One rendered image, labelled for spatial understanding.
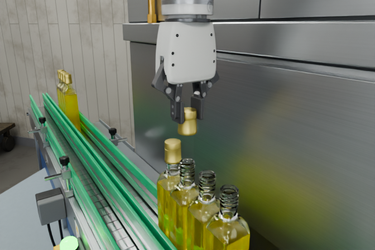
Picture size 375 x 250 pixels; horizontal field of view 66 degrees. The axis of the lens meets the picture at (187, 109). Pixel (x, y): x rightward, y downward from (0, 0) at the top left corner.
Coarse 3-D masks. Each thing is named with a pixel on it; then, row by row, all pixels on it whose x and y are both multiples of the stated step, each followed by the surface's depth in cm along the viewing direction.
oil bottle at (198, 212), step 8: (192, 200) 52; (216, 200) 51; (192, 208) 51; (200, 208) 49; (208, 208) 49; (216, 208) 50; (192, 216) 51; (200, 216) 49; (208, 216) 49; (192, 224) 51; (200, 224) 49; (192, 232) 52; (200, 232) 49; (192, 240) 52; (200, 240) 50; (192, 248) 53; (200, 248) 50
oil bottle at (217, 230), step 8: (216, 216) 47; (240, 216) 47; (208, 224) 47; (216, 224) 46; (224, 224) 45; (232, 224) 45; (240, 224) 45; (208, 232) 47; (216, 232) 45; (224, 232) 44; (232, 232) 44; (240, 232) 45; (248, 232) 46; (208, 240) 48; (216, 240) 46; (224, 240) 44; (232, 240) 44; (240, 240) 45; (248, 240) 47; (208, 248) 48; (216, 248) 46; (224, 248) 44; (232, 248) 45; (240, 248) 46; (248, 248) 47
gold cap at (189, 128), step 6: (186, 108) 52; (192, 108) 52; (186, 114) 50; (192, 114) 50; (186, 120) 50; (192, 120) 51; (180, 126) 51; (186, 126) 51; (192, 126) 51; (180, 132) 51; (186, 132) 51; (192, 132) 51
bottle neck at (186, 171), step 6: (180, 162) 54; (186, 162) 56; (192, 162) 54; (180, 168) 54; (186, 168) 53; (192, 168) 54; (180, 174) 54; (186, 174) 54; (192, 174) 54; (180, 180) 55; (186, 180) 54; (192, 180) 54; (186, 186) 54; (192, 186) 55
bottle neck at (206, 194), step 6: (204, 174) 51; (210, 174) 51; (204, 180) 49; (210, 180) 49; (204, 186) 49; (210, 186) 49; (204, 192) 49; (210, 192) 49; (204, 198) 50; (210, 198) 50
